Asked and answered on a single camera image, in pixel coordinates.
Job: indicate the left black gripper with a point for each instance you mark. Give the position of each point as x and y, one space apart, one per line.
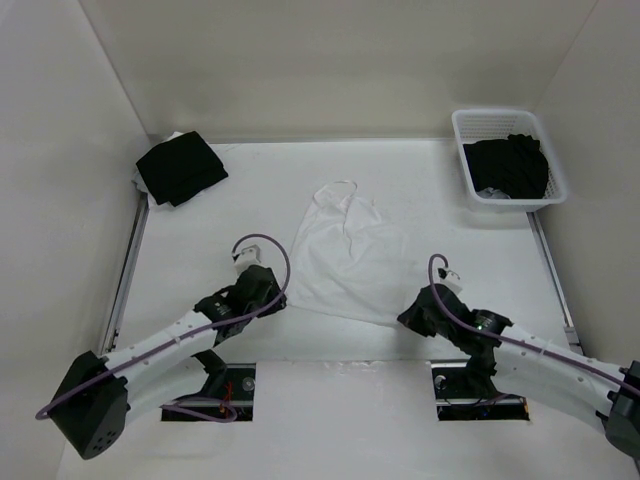
273 293

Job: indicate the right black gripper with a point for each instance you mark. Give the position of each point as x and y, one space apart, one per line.
411 317

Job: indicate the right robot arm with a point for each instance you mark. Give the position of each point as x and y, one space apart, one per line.
513 361

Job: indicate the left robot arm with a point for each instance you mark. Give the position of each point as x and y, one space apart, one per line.
99 396

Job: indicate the folded black tank top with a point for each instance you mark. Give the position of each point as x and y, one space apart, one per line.
178 170

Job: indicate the black tank top in basket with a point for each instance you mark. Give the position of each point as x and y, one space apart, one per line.
515 165

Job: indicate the grey garment in basket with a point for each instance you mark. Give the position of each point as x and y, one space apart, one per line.
493 194

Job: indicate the white plastic laundry basket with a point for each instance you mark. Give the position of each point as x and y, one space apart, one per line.
473 125

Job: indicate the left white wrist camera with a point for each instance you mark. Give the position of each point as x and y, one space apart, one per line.
246 257

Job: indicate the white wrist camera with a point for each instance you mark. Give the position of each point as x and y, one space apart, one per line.
246 257
450 279

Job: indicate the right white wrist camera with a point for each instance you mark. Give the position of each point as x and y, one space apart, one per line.
450 279

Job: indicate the right aluminium table rail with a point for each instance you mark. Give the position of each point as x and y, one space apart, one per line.
552 274

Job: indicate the aluminium table rail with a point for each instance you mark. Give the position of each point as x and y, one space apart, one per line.
113 321
552 274

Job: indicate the left aluminium table rail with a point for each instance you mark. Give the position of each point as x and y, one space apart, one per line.
113 321

